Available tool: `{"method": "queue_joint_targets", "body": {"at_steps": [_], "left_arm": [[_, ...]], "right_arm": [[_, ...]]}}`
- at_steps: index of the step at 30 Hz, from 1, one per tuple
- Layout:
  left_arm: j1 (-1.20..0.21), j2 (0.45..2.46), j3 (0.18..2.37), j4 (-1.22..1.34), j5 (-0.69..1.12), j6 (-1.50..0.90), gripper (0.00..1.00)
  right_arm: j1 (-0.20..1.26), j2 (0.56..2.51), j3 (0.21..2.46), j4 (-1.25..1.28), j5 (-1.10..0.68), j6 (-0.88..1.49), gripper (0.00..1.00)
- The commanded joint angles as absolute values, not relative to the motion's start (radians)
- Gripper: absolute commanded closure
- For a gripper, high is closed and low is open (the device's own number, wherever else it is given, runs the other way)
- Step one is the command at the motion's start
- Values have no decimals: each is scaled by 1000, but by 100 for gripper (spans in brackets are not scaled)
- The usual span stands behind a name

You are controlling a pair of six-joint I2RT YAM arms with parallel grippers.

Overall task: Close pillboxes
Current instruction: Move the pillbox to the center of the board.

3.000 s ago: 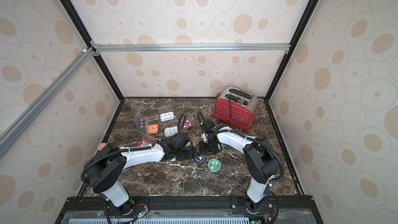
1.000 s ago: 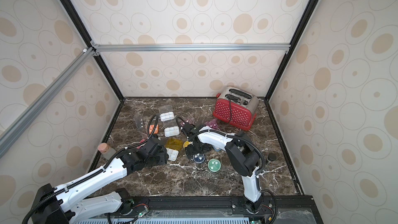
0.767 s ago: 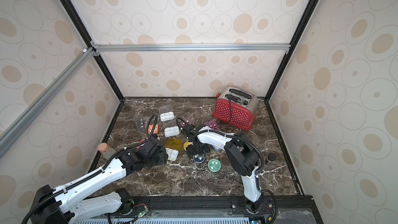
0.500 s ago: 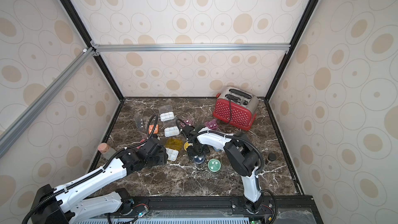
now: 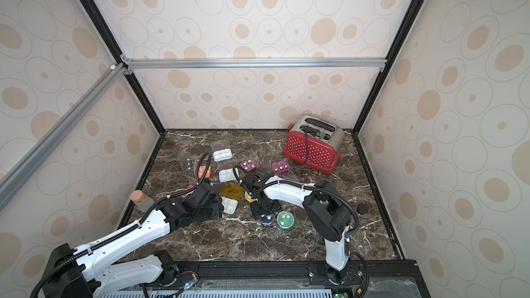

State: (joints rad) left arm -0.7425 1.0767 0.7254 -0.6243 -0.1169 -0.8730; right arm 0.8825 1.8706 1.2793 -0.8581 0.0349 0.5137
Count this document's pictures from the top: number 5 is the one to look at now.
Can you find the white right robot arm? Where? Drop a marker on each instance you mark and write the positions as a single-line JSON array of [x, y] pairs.
[[331, 215]]

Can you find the small black cap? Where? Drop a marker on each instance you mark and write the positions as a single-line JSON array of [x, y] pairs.
[[362, 209]]

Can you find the orange pillbox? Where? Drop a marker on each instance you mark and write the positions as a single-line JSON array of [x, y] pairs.
[[204, 172]]

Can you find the aluminium frame crossbar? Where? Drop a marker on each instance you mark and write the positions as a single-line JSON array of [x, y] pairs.
[[248, 64]]

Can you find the aluminium frame side bar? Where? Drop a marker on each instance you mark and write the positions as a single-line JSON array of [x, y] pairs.
[[27, 166]]

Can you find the white pillbox with amber lid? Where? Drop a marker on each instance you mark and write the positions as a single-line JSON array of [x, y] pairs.
[[231, 195]]

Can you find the purple pillbox right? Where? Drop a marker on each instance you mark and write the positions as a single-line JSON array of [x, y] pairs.
[[281, 167]]

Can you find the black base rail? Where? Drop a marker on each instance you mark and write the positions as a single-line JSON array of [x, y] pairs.
[[387, 278]]

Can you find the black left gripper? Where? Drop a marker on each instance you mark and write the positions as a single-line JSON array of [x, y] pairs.
[[219, 209]]

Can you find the yellow round pillbox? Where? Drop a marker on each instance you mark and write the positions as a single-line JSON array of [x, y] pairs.
[[249, 198]]

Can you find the white pillbox clear lid rear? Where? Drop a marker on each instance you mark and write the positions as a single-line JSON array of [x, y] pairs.
[[221, 150]]

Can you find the purple pillbox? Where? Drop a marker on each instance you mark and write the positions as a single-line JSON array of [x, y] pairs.
[[281, 167], [250, 163]]

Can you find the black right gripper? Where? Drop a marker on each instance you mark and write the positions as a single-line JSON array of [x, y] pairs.
[[262, 204]]

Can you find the green round pillbox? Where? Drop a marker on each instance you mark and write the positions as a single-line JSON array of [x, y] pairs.
[[285, 220]]

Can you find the white pillbox clear lid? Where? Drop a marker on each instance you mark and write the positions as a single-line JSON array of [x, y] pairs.
[[221, 150], [225, 168]]

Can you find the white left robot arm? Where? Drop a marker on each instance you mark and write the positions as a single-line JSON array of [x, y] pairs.
[[95, 269]]

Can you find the red and silver toaster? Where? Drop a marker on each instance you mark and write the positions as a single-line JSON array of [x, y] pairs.
[[314, 143]]

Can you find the clear small pillbox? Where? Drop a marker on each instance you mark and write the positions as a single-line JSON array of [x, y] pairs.
[[187, 164]]

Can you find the dark blue round pillbox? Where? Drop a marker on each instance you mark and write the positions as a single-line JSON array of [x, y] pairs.
[[267, 220]]

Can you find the white pillbox clear lid front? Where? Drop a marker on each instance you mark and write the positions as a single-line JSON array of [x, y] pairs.
[[225, 168]]

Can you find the purple pillbox left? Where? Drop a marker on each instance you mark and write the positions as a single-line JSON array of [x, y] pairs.
[[250, 163]]

